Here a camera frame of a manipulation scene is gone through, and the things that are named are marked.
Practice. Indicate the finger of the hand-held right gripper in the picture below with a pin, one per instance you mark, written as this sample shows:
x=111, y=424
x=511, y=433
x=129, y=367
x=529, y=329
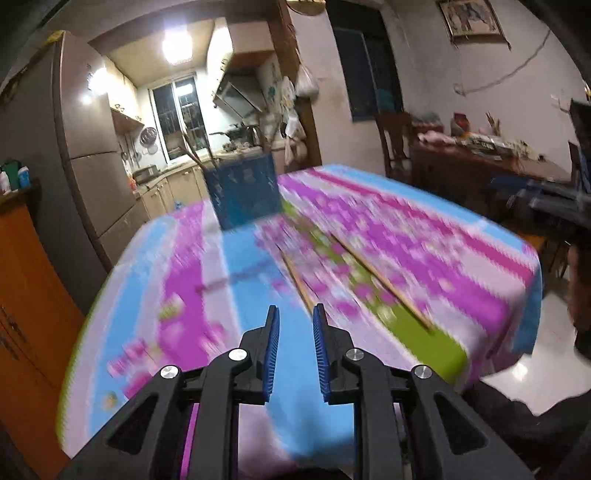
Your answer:
x=549, y=196

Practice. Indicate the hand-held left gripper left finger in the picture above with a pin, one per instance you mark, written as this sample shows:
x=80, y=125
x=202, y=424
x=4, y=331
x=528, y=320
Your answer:
x=271, y=355

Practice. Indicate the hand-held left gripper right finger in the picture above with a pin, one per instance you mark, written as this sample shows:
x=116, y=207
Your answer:
x=321, y=355

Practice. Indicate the light wooden chopstick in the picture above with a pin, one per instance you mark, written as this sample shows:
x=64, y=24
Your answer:
x=295, y=281
x=383, y=281

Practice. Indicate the blue utensil holder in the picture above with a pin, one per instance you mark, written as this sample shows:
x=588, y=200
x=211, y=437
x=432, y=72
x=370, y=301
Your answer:
x=244, y=194

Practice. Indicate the person's right forearm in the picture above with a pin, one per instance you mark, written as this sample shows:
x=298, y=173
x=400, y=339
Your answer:
x=582, y=300

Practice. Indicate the dark wooden sideboard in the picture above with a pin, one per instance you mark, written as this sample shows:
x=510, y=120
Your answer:
x=461, y=170

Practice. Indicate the pink cloth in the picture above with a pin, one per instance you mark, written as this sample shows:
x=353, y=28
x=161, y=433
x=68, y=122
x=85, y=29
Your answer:
x=436, y=137

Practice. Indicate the floral striped tablecloth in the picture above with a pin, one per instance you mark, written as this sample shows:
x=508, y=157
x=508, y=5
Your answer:
x=415, y=230

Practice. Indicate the wooden dining chair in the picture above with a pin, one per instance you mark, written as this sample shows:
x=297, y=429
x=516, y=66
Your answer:
x=395, y=147

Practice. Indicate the kitchen base cabinets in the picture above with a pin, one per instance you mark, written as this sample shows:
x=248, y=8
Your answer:
x=180, y=189

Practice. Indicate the dark brown wooden chopstick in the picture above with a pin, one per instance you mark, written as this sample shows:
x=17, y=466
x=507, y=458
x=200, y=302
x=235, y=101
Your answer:
x=196, y=154

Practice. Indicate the electric kettle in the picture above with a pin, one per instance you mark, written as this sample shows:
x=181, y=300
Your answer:
x=250, y=134

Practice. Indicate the person's dark clothing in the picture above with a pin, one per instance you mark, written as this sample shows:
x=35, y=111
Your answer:
x=531, y=429

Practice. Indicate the hanging cloth bags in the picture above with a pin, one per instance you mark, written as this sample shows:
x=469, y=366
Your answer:
x=293, y=134

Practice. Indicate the dark window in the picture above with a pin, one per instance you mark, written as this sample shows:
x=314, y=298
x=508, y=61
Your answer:
x=367, y=64

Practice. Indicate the black cooking pot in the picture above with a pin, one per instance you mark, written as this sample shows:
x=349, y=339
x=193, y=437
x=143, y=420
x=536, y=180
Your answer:
x=228, y=134

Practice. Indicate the orange wooden cabinet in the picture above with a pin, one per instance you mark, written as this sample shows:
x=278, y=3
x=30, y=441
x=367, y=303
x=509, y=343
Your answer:
x=27, y=300

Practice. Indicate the hanging metal colander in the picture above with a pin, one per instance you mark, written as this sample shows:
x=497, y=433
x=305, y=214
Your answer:
x=148, y=135

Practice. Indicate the barred kitchen window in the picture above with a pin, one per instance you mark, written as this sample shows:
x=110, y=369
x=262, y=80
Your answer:
x=178, y=120

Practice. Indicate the kitchen range hood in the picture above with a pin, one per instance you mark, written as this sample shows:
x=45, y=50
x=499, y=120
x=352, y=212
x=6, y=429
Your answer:
x=238, y=94

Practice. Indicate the white hanging plastic bag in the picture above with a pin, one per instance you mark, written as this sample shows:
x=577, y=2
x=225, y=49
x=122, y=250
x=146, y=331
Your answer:
x=307, y=83

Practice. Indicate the beige refrigerator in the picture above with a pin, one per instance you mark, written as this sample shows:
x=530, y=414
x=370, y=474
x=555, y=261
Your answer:
x=87, y=138

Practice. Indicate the blue lidded bottle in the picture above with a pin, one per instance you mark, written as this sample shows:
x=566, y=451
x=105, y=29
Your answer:
x=24, y=177

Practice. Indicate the green container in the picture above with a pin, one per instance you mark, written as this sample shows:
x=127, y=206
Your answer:
x=9, y=175

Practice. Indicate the kitchen ceiling light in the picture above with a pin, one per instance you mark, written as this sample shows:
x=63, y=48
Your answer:
x=177, y=42

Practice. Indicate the framed wall picture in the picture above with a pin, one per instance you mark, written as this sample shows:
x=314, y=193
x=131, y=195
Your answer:
x=471, y=18

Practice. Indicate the kitchen wall cabinets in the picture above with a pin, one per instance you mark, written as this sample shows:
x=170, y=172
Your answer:
x=122, y=97

